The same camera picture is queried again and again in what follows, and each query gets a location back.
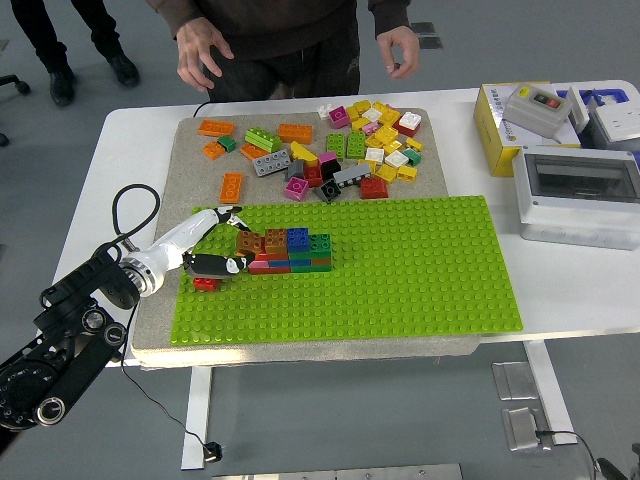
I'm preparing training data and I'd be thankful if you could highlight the metal floor block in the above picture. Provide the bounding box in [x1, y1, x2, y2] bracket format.
[501, 405, 555, 454]

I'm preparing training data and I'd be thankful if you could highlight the brown square toy brick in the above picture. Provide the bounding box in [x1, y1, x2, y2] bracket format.
[235, 230, 265, 256]
[263, 228, 289, 255]

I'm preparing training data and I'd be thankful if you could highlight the black office chair base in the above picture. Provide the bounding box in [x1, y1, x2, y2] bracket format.
[0, 74, 32, 148]

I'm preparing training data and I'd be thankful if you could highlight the long metal floor plate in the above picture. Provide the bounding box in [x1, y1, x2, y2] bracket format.
[212, 463, 464, 480]

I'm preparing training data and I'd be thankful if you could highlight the blue plastic bin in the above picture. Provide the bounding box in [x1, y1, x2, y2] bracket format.
[554, 87, 630, 109]

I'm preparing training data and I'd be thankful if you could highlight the lime green long toy brick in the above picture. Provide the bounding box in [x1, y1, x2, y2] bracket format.
[244, 127, 284, 154]

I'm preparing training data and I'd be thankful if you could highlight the white plastic cover plate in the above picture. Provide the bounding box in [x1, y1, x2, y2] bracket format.
[567, 85, 593, 134]

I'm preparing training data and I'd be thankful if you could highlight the white table leg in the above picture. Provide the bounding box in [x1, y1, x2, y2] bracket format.
[522, 339, 579, 446]
[180, 366, 245, 471]

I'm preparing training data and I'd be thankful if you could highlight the grey narrow toy brick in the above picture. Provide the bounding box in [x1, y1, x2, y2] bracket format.
[333, 163, 373, 190]

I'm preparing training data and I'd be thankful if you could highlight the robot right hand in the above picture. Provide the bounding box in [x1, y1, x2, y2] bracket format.
[594, 442, 640, 480]

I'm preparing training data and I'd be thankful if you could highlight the grey push-button switch box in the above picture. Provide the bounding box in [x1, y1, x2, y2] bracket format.
[501, 83, 573, 143]

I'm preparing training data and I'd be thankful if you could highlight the thin black cord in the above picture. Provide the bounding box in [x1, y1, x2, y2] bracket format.
[119, 304, 209, 448]

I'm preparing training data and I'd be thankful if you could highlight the red sloped toy brick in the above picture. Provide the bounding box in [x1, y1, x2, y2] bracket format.
[359, 177, 390, 201]

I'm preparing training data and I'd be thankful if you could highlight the lime green studded baseplate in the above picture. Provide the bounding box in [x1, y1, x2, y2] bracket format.
[168, 194, 525, 347]

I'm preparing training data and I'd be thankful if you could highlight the yellow curved toy brick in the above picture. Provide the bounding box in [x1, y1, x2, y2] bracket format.
[289, 141, 320, 167]

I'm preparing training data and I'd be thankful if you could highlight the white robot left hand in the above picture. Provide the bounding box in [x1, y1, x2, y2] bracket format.
[130, 204, 257, 296]

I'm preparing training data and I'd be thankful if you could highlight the white distribution box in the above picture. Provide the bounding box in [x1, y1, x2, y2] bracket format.
[510, 144, 640, 251]

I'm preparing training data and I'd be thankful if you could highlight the grey-brown mat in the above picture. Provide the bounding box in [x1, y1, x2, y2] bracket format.
[130, 107, 484, 370]

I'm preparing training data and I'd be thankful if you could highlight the blue square toy brick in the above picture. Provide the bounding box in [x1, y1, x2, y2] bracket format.
[286, 227, 311, 254]

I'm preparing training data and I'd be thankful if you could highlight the orange long toy brick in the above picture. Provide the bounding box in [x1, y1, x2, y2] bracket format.
[277, 123, 314, 146]
[240, 142, 271, 162]
[218, 172, 245, 205]
[197, 119, 235, 139]

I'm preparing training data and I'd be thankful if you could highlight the black floor cable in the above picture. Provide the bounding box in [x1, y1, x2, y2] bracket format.
[534, 428, 600, 464]

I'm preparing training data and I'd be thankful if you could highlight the grey long toy brick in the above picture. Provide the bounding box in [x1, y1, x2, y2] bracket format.
[252, 148, 292, 178]

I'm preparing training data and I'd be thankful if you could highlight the person's left hand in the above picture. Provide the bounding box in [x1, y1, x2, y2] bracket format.
[375, 24, 422, 80]

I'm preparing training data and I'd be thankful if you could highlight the yellow cardboard box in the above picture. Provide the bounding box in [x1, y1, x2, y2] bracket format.
[473, 82, 584, 179]

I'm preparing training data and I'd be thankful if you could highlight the person's right hand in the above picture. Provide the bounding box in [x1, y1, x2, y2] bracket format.
[175, 17, 235, 93]

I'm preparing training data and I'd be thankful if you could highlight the white wall socket panel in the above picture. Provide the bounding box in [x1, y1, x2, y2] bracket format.
[591, 102, 640, 145]

